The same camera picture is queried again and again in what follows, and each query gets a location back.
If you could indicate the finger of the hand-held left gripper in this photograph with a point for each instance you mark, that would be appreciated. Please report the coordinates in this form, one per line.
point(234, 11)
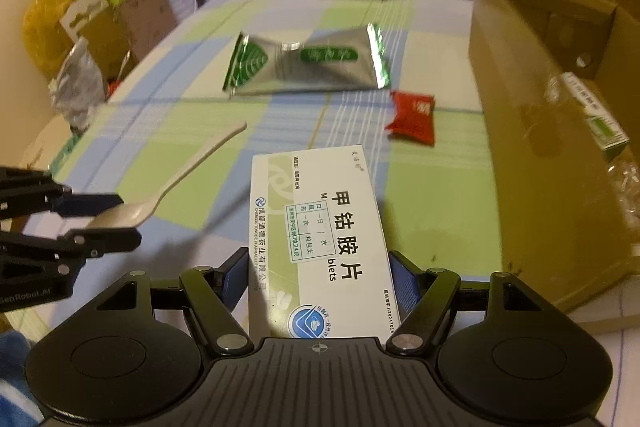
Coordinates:
point(110, 241)
point(85, 203)

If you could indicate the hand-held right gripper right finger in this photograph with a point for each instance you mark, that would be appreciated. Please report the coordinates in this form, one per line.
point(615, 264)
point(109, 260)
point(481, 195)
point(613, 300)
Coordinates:
point(404, 281)

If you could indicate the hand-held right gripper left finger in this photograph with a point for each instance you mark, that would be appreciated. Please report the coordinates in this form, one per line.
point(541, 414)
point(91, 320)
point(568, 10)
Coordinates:
point(232, 281)

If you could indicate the white plastic spoon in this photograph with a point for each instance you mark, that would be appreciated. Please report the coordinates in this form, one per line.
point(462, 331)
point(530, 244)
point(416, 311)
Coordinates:
point(165, 187)

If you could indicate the white medicine box blue logo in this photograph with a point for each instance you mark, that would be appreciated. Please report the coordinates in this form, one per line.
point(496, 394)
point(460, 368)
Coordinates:
point(325, 237)

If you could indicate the brown cardboard box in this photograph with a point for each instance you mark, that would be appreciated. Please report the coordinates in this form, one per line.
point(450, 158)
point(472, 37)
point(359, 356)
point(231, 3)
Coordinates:
point(525, 132)

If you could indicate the white green spray medicine box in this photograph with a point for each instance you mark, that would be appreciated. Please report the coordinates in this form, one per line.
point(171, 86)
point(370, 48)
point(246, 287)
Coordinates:
point(595, 117)

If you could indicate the plaid cloth covered desktop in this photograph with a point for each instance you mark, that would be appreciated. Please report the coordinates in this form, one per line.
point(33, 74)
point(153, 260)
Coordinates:
point(350, 122)

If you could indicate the crumpled silver bag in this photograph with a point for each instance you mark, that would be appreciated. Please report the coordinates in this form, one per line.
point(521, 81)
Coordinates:
point(77, 82)

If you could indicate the red sachet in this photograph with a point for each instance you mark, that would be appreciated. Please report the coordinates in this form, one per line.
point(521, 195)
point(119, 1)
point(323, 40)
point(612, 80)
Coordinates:
point(412, 117)

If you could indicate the blue cloth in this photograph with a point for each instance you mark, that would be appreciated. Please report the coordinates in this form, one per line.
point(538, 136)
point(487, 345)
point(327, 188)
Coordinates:
point(15, 377)

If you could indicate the yellow plastic bag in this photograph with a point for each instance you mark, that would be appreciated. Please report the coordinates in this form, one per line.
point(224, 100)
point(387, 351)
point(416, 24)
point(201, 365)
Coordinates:
point(47, 22)

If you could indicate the plain cardboard carton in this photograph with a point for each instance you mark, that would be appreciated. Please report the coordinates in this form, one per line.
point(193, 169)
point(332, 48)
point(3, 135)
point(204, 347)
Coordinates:
point(147, 22)

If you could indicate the green silver foil pouch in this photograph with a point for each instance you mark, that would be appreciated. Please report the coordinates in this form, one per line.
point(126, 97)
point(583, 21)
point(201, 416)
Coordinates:
point(310, 59)

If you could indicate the silver blister pack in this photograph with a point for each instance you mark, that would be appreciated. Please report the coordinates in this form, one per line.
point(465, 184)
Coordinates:
point(625, 192)

